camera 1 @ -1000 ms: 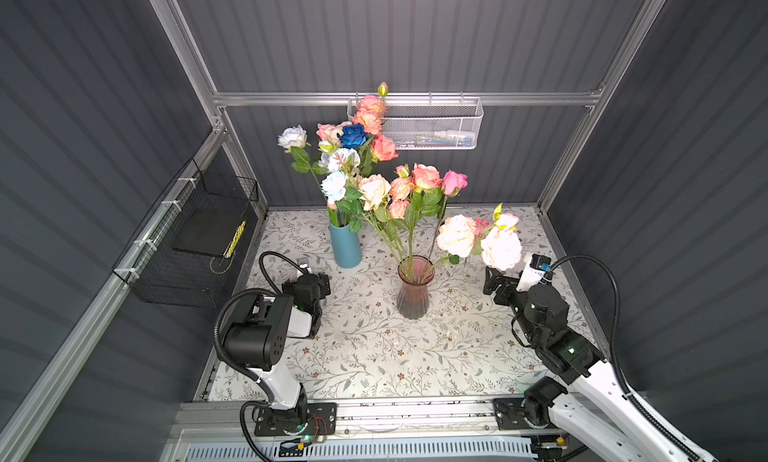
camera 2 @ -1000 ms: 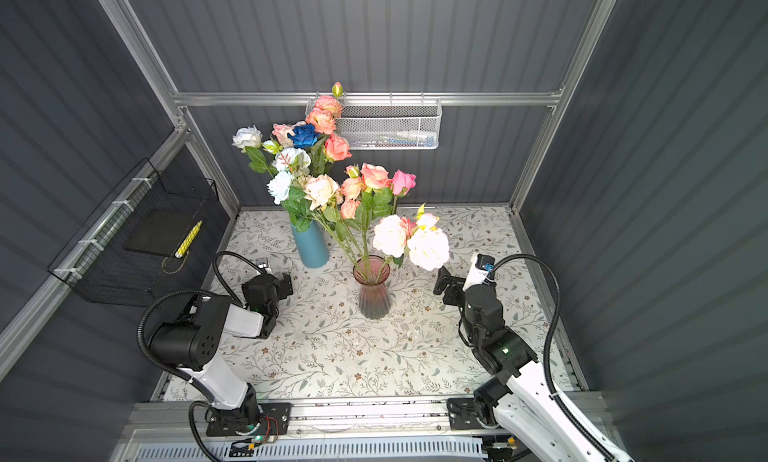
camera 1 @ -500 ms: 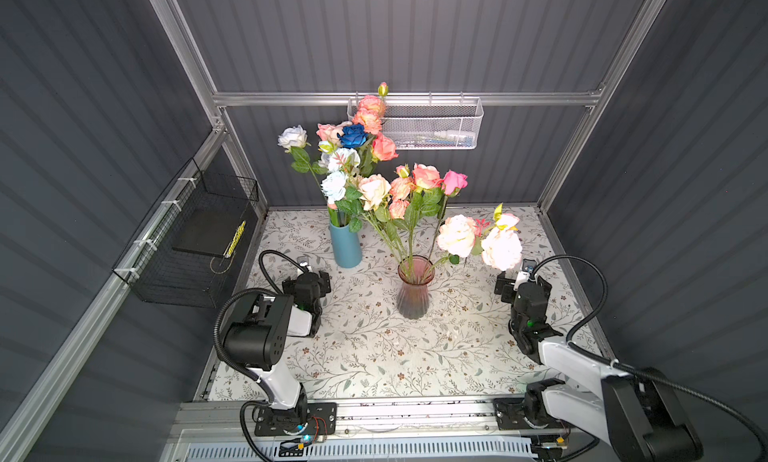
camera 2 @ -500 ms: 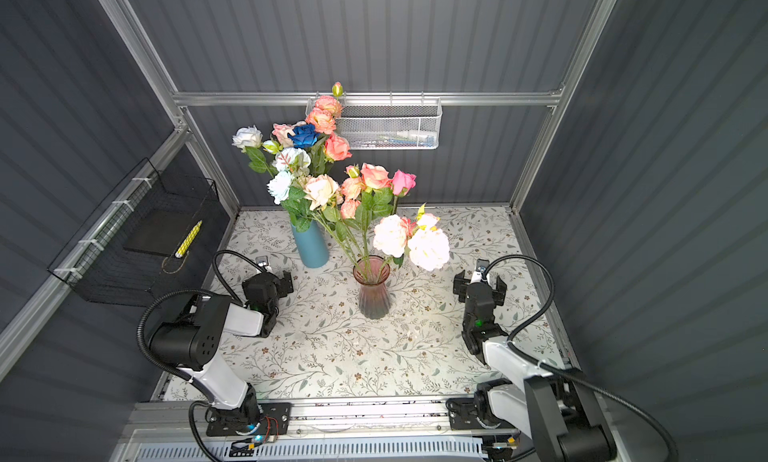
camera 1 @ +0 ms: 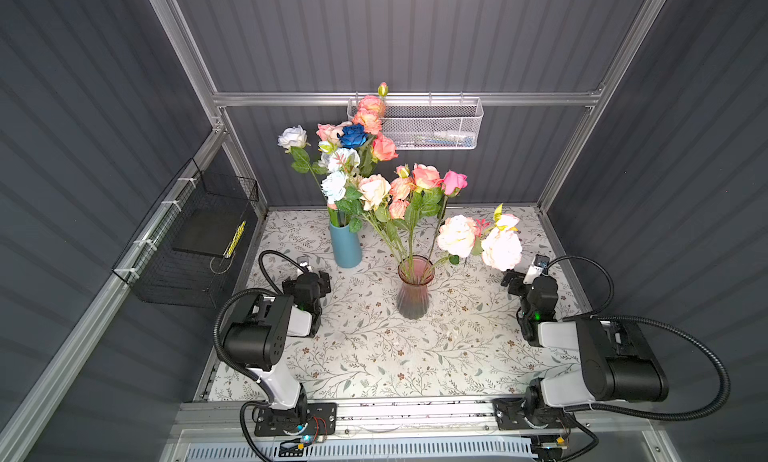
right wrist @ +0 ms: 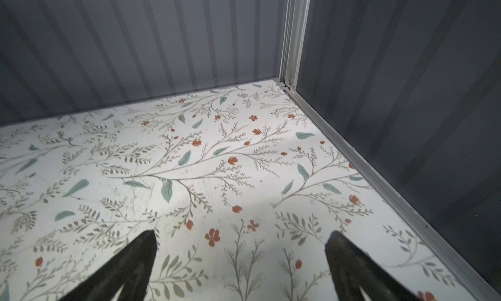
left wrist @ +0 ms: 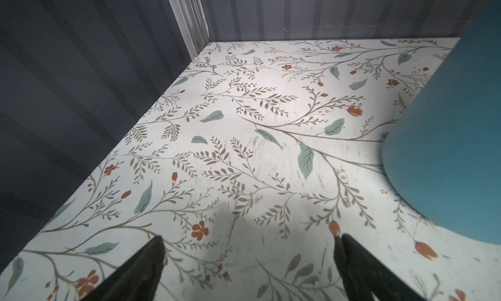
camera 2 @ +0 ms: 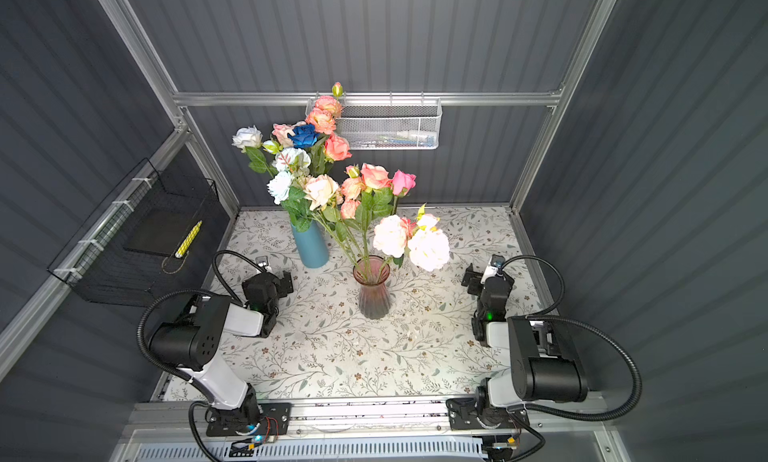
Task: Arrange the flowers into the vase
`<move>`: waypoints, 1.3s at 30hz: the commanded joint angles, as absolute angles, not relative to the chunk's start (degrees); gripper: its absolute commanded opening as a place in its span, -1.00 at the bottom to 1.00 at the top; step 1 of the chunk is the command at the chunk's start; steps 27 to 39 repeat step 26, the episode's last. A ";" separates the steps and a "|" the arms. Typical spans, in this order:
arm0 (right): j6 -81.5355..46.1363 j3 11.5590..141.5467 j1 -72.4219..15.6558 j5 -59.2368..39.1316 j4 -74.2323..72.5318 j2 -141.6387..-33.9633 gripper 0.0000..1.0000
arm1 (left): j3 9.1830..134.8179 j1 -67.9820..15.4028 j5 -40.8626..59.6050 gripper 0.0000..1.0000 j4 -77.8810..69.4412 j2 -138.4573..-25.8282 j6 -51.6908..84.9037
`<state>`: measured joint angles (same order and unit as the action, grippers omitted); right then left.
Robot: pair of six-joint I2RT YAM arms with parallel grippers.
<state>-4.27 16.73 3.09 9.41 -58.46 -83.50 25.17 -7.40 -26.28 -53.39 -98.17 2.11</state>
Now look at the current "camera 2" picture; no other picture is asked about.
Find white wire mesh basket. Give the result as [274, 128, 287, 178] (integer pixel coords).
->
[336, 97, 443, 151]

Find peach peony stem with bud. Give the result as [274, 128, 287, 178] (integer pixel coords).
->
[305, 82, 344, 136]

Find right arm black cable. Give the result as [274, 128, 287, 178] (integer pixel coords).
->
[500, 254, 643, 427]

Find small pink rosebud stem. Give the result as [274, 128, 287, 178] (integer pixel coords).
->
[391, 171, 416, 215]

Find pale pink rose stem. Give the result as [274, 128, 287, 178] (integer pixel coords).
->
[272, 124, 295, 148]

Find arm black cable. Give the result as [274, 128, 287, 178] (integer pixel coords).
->
[137, 251, 268, 382]
[500, 254, 643, 427]

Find coral pink rose stem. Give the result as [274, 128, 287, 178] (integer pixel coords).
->
[356, 164, 394, 272]

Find black wire basket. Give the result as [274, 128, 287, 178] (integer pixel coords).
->
[48, 164, 226, 307]

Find blue and white rose stem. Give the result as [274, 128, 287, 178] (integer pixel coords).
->
[272, 123, 318, 173]

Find teal ceramic vase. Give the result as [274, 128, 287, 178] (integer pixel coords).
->
[291, 221, 329, 269]

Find pink glass vase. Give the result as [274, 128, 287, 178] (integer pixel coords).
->
[353, 255, 392, 320]

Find cream peony stem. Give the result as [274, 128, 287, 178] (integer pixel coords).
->
[267, 172, 334, 243]

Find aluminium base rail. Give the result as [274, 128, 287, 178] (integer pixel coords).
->
[119, 392, 613, 445]

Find light pink peony stem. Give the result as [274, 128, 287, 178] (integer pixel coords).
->
[373, 205, 451, 272]

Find floral table mat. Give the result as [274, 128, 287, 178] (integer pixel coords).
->
[219, 206, 520, 399]

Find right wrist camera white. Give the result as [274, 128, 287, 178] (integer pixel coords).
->
[481, 254, 505, 284]

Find items in white basket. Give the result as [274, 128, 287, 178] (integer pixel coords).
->
[360, 130, 439, 150]

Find cream white rose stem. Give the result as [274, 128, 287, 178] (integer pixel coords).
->
[232, 126, 282, 178]

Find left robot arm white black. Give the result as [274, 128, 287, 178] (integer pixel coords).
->
[143, 271, 293, 443]

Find yellow pen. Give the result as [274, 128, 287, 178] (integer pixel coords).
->
[174, 221, 202, 259]

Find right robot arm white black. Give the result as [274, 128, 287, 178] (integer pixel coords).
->
[461, 266, 589, 428]

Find pale cream rose stem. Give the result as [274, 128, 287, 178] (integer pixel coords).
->
[303, 175, 363, 267]

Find pink peony stem with bud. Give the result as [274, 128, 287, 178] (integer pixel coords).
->
[340, 166, 370, 262]

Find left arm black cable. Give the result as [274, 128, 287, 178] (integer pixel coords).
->
[137, 251, 268, 382]

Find black pad in basket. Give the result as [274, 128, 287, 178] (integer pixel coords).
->
[123, 209, 197, 257]

